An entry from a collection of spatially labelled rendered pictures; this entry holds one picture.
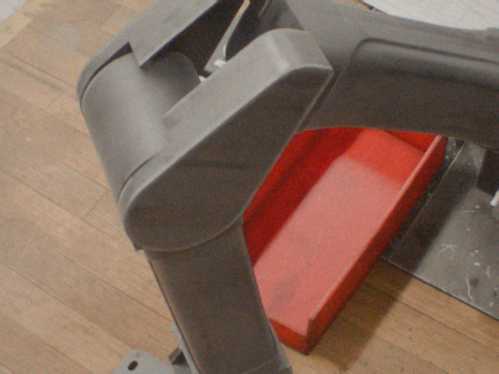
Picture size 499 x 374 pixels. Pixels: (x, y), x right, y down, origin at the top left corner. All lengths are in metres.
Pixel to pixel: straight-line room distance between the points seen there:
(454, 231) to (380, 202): 0.08
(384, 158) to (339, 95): 0.51
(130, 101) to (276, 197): 0.48
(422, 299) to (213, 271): 0.38
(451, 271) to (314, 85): 0.51
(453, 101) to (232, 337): 0.21
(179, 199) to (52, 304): 0.45
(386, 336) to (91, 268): 0.26
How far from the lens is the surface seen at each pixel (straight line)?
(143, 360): 0.90
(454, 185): 1.03
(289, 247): 0.96
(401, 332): 0.93
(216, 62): 1.07
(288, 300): 0.93
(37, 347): 0.92
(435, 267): 0.97
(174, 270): 0.59
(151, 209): 0.51
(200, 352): 0.68
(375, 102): 0.55
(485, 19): 1.20
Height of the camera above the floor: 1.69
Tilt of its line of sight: 52 degrees down
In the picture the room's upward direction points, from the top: 2 degrees clockwise
